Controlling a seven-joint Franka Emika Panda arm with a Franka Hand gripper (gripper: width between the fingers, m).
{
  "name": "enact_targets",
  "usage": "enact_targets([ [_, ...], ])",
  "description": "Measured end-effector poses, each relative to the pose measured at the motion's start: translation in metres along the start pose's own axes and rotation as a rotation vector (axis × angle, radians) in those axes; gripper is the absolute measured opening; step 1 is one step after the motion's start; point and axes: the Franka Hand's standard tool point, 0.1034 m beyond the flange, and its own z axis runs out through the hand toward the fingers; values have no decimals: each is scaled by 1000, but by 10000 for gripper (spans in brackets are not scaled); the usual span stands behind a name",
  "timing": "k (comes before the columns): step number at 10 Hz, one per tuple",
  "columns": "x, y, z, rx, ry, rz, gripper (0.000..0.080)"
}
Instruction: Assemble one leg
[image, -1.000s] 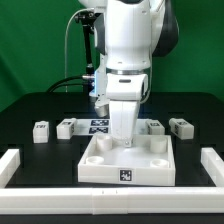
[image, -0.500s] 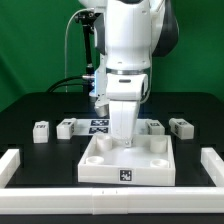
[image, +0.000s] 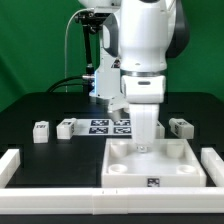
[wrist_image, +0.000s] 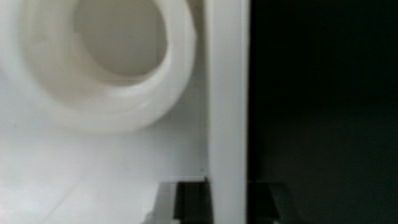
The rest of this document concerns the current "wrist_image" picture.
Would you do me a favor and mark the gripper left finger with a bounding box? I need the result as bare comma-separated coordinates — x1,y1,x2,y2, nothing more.
172,179,213,224

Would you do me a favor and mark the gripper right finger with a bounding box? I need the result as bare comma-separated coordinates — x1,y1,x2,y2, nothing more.
248,182,289,224

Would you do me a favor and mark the white square tabletop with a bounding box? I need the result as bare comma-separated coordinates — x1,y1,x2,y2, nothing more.
0,0,248,224

